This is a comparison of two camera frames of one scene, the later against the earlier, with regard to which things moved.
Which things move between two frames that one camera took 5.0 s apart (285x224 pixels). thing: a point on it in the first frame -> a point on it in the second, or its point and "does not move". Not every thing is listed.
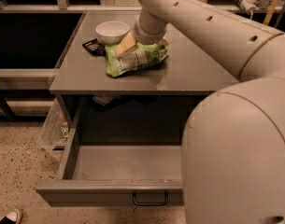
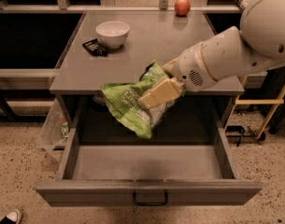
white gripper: (147, 35) -> (189, 67)
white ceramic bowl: (111, 32) does not move
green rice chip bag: (146, 57) -> (123, 100)
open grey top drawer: (124, 151) does not move
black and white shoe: (13, 217) does not move
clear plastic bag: (55, 128) does not move
